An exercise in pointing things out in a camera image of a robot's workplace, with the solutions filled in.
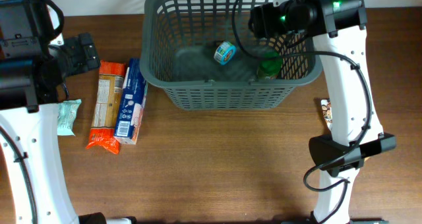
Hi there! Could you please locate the green lid jar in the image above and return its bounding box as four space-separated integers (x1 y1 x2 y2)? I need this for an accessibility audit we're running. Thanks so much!
257 51 283 80

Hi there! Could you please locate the blue round tin can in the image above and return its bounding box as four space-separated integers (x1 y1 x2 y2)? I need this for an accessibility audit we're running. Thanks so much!
214 41 237 65

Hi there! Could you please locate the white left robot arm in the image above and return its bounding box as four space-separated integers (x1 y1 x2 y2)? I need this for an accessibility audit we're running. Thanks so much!
1 0 107 223

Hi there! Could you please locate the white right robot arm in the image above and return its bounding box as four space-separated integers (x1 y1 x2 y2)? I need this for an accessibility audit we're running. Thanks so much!
249 0 396 223

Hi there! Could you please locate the mint green snack pouch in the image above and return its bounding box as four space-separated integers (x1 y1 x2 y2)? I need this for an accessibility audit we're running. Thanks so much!
57 99 82 136

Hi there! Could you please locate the orange biscuit packet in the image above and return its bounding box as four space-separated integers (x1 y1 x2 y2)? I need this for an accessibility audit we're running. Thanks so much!
86 61 127 154

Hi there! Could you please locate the blue biscuit box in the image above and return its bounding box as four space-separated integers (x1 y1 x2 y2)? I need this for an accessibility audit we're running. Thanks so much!
114 58 148 145

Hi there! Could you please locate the grey plastic basket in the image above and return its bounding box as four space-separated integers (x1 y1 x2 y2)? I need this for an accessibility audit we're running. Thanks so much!
140 0 322 110

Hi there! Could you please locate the beige brown snack bag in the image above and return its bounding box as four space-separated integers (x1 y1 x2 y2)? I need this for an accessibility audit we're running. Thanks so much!
321 99 332 123

